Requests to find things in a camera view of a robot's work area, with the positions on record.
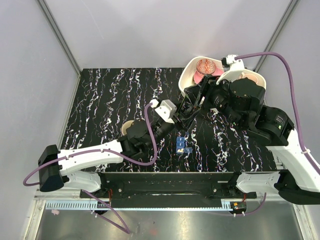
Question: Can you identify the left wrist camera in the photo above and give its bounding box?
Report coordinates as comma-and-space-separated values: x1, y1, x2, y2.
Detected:
155, 99, 177, 124

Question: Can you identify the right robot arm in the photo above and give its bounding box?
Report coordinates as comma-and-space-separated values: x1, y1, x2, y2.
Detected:
183, 75, 320, 205

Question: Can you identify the white serving tray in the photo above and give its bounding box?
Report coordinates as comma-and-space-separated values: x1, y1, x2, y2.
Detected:
178, 56, 267, 97

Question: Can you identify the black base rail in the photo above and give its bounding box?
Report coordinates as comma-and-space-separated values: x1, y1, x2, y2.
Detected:
92, 172, 257, 200

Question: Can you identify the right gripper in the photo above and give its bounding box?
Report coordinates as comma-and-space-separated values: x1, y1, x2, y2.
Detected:
183, 73, 244, 128

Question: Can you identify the patterned small bowl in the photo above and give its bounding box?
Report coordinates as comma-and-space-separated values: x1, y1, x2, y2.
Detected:
196, 58, 217, 75

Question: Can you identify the purple cable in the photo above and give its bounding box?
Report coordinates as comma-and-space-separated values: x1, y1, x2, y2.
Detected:
199, 51, 320, 217
22, 102, 159, 235

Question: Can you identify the slotted cable duct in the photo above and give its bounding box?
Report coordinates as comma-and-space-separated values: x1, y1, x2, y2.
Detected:
45, 197, 240, 212

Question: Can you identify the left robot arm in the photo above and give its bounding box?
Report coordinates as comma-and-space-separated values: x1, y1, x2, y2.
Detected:
38, 110, 199, 198

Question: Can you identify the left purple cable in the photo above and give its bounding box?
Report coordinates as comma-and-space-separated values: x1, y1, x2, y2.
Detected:
22, 102, 159, 235

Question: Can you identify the blue pill organizer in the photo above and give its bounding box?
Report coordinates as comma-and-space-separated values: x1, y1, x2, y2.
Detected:
176, 136, 193, 155

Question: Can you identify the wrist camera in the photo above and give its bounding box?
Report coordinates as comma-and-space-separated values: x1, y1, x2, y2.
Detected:
216, 54, 246, 85
155, 99, 177, 124

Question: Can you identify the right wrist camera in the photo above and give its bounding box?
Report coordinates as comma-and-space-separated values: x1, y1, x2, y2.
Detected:
216, 54, 246, 85

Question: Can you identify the green pill bottle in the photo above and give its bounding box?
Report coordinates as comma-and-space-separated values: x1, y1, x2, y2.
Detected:
178, 95, 194, 118

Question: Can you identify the cream floral mug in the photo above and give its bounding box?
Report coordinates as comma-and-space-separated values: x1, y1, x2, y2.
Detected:
121, 120, 134, 136

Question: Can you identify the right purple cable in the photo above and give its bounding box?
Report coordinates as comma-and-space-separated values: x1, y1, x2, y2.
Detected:
199, 51, 320, 217

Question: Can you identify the black marble mat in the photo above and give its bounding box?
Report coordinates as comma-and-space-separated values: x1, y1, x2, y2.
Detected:
61, 67, 277, 173

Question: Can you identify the pink mug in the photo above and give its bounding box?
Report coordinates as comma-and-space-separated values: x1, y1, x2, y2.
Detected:
239, 72, 259, 84

